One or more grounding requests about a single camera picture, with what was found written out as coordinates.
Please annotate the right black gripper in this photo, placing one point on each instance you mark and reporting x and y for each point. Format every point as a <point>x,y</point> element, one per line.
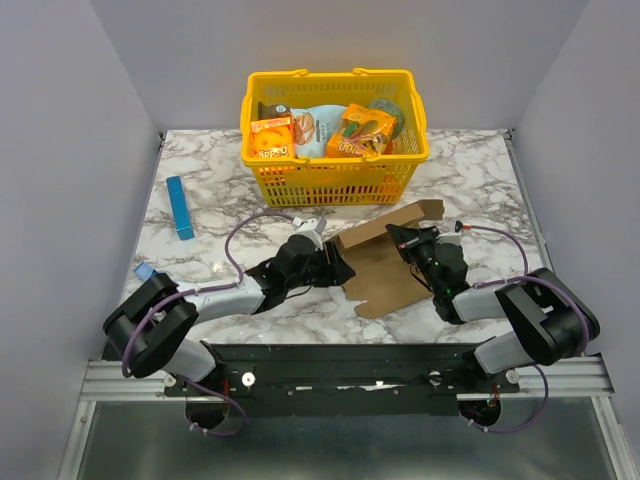
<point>417,245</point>

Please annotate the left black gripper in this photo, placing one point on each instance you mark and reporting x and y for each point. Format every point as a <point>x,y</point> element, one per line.
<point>337,271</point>

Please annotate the brown cardboard box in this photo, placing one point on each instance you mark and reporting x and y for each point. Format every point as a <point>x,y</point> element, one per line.
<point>383,282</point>

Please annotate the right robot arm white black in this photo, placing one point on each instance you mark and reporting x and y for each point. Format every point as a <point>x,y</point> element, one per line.
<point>548,321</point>

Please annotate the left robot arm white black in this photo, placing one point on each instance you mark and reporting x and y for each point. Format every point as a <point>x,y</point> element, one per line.
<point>149,329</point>

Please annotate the long blue box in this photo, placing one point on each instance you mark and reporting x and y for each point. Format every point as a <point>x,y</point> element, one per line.
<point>180,211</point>

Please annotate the small blue box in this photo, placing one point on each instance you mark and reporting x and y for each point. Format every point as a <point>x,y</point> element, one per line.
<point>144,271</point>

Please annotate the yellow plastic shopping basket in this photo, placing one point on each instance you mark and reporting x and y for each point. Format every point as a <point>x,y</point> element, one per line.
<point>296,182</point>

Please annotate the orange gummy candy bag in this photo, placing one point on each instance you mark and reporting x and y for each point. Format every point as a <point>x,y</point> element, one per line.
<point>363,132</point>

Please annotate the green round scrubber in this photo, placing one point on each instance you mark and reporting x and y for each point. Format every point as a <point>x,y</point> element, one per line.
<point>393,109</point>

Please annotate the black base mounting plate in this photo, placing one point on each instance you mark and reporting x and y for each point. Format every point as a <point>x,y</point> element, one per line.
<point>352,380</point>

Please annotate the light blue chips bag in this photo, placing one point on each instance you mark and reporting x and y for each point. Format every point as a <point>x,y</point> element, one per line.
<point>314,127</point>

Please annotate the dark brown packet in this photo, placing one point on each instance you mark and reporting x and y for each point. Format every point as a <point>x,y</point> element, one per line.
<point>272,111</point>

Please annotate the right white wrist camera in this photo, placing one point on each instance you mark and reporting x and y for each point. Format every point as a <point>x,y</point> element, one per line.
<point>453,236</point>

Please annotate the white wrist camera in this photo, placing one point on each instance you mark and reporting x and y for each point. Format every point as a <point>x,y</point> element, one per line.
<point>311,228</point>
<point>453,236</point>

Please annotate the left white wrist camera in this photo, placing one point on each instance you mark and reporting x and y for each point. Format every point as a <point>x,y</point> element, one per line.
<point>311,228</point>

